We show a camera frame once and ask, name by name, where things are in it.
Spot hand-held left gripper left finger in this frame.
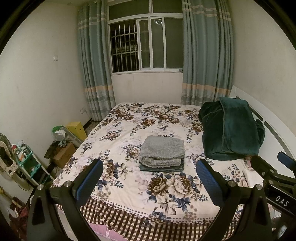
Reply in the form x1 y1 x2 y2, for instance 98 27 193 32
26 159 104 241

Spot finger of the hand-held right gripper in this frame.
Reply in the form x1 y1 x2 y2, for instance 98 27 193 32
277 151 296 168
251 156 282 184

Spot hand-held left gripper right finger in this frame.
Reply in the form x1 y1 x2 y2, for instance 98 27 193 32
196 159 272 241

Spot grey fleece pants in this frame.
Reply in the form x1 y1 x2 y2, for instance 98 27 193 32
139 136 186 167

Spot white bed headboard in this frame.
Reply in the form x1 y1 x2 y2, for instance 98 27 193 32
229 85 296 163

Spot folded dark jeans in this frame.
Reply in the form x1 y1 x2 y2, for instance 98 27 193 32
144 158 185 169

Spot cardboard box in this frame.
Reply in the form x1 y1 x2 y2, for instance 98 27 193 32
53 142 77 169

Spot dark green plush blanket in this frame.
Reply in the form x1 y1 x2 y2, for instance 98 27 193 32
198 97 265 160

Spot dark cloth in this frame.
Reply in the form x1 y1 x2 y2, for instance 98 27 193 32
44 140 62 159

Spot folded faded jeans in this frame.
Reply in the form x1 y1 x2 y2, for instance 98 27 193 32
140 164 184 172

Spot yellow box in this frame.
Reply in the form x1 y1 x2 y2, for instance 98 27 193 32
66 122 87 142

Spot teal storage rack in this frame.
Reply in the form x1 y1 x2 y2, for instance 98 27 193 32
13 141 55 187

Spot bed with floral quilt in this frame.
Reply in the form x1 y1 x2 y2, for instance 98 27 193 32
50 103 264 226

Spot red cloth pile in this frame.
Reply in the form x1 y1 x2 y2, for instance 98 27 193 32
9 197 30 233

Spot standing fan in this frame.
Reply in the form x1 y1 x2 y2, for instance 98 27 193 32
0 133 30 191

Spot teal striped curtain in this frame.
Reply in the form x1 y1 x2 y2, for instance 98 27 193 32
181 0 234 106
77 0 116 122

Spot barred window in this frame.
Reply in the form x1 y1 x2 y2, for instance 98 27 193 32
107 0 185 75

